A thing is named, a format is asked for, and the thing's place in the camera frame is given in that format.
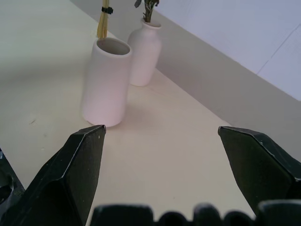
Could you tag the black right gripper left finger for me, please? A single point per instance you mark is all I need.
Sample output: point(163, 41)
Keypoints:
point(70, 174)

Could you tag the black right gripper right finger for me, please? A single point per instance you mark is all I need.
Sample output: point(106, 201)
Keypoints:
point(256, 164)

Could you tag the yellow-stemmed flower bouquet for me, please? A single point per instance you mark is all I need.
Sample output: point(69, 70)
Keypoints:
point(103, 23)

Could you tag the green-stemmed flower bouquet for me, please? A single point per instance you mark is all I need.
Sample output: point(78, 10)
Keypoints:
point(147, 10)

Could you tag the wide-mouth white cylinder vase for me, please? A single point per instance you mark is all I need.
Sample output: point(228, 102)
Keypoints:
point(105, 87)

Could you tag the narrow-neck white bottle vase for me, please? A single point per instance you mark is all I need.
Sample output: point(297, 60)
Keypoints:
point(144, 54)

